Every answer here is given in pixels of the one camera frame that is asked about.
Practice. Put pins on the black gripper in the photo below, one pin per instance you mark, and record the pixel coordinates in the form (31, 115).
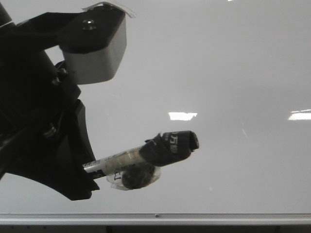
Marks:
(43, 134)

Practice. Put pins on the white marker with black cap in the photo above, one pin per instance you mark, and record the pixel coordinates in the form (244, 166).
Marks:
(139, 167)

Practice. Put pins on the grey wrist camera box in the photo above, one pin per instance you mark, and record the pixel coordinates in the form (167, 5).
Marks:
(94, 42)

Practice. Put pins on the white whiteboard with aluminium frame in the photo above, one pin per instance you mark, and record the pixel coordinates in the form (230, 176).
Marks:
(238, 74)

